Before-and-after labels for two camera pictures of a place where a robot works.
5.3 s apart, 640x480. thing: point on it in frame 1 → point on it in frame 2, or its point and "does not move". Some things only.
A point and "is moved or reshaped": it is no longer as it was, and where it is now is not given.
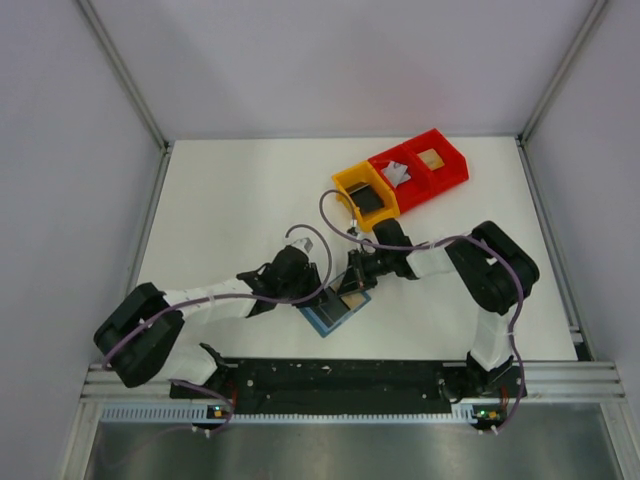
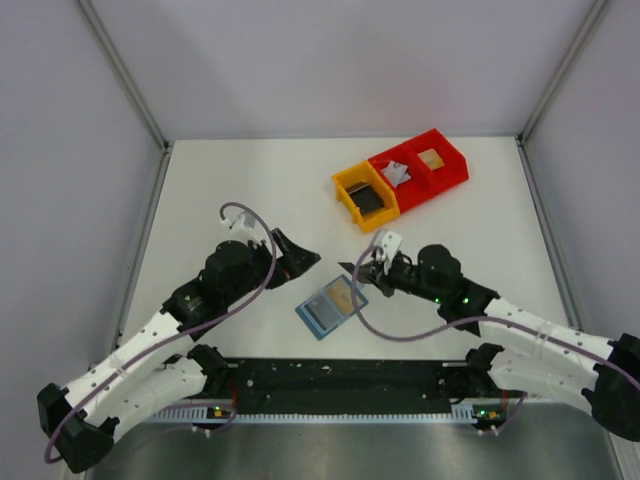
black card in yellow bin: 367,199 does not move
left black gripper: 310,282 → 280,254
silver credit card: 396,173 does not move
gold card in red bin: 431,159 does not move
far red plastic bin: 443,164 does not move
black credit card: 330,308 is moved or reshaped
